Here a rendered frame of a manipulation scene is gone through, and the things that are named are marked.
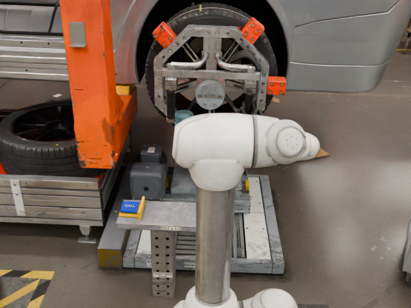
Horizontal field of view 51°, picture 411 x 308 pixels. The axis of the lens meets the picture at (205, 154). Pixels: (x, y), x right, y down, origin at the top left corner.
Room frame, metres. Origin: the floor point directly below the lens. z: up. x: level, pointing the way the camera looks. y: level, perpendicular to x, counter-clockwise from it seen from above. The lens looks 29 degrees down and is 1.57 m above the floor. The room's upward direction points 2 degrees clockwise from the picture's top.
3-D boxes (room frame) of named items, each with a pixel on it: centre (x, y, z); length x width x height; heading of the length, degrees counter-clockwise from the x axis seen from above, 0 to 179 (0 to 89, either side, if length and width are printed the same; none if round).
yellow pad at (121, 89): (2.31, 0.49, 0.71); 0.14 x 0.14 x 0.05; 89
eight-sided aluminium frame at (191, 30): (2.01, -0.01, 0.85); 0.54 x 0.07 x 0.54; 89
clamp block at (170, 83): (1.81, 0.16, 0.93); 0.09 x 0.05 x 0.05; 179
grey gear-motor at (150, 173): (2.08, 0.30, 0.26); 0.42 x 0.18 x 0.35; 179
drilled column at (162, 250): (1.50, 0.17, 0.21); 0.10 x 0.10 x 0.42; 89
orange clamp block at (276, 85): (2.01, -0.33, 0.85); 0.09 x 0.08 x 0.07; 89
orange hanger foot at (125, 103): (2.14, 0.50, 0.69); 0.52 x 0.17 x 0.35; 179
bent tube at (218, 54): (1.89, -0.11, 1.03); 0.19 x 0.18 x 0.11; 179
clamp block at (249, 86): (1.80, -0.18, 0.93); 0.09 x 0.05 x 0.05; 179
